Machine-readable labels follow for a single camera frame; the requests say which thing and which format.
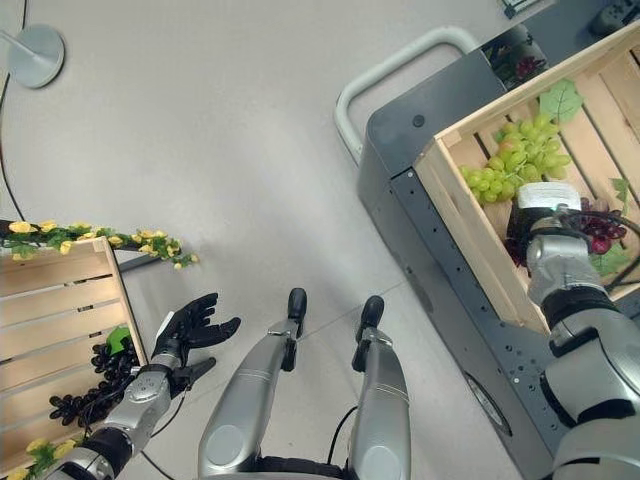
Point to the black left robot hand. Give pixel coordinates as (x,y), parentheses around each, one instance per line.
(186,327)

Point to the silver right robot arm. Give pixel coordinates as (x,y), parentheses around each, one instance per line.
(580,350)

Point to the dark red grape bunch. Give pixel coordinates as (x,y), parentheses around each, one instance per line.
(597,230)

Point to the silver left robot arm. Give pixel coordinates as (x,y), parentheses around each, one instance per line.
(120,415)

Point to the green fabric leaf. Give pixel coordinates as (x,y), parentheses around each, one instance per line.
(561,100)

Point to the wooden crate with green leaves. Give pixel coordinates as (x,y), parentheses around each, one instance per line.
(500,200)

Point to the small yellow flower sprig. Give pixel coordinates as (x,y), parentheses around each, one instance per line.
(40,455)

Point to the yellow flower garland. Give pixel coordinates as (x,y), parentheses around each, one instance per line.
(100,240)

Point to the black grape bunch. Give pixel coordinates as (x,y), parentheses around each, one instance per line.
(95,380)

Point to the dark grey metal cart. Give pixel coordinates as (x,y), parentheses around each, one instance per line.
(450,250)

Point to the wooden crate with yellow flowers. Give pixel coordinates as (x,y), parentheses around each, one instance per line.
(55,310)

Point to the round grey stand base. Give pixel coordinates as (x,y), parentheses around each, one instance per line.
(36,56)

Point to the green grape bunch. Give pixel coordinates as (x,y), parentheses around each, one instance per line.
(520,155)

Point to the silver right robot leg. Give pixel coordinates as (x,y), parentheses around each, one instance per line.
(377,395)

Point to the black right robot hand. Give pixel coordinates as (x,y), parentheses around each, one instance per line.
(542,197)

